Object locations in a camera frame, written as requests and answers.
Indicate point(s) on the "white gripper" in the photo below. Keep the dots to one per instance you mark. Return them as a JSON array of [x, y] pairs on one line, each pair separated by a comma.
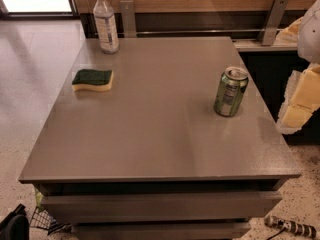
[[310, 37]]

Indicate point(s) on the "green soda can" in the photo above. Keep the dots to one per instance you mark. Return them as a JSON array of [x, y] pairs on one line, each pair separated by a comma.
[[232, 86]]

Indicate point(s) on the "green and yellow sponge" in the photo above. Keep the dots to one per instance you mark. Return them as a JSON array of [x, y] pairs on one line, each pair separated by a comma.
[[93, 80]]

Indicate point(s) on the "black and white power strip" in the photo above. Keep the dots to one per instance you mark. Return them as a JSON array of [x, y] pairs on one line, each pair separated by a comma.
[[293, 227]]

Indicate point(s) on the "grey drawer cabinet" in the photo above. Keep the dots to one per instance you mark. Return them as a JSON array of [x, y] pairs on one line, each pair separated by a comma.
[[155, 131]]

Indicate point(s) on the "upper grey drawer front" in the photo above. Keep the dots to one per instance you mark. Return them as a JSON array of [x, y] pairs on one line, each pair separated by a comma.
[[160, 207]]

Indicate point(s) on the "grey drawer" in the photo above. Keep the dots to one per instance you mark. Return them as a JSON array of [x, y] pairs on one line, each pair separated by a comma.
[[160, 207], [184, 231]]

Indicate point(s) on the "clear plastic water bottle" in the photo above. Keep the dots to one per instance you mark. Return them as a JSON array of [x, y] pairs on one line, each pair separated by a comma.
[[106, 26]]

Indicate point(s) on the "lower grey drawer front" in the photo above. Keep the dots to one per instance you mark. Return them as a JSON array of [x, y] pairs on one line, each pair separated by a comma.
[[184, 231]]

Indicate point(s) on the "black bag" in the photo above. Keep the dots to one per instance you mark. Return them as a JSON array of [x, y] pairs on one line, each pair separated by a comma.
[[15, 226]]

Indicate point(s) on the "right metal wall bracket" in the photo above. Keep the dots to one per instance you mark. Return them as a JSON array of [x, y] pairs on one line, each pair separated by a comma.
[[268, 33]]

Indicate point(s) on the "metal wall bracket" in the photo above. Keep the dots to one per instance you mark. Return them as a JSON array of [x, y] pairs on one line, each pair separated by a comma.
[[128, 18], [268, 33]]

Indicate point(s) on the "left metal wall bracket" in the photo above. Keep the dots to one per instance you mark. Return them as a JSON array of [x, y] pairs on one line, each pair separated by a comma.
[[128, 18]]

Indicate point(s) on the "horizontal metal rail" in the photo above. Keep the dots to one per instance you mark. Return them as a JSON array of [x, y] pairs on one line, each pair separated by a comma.
[[233, 33]]

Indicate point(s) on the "black wire basket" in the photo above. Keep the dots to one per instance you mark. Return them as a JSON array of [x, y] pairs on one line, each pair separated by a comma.
[[41, 219]]

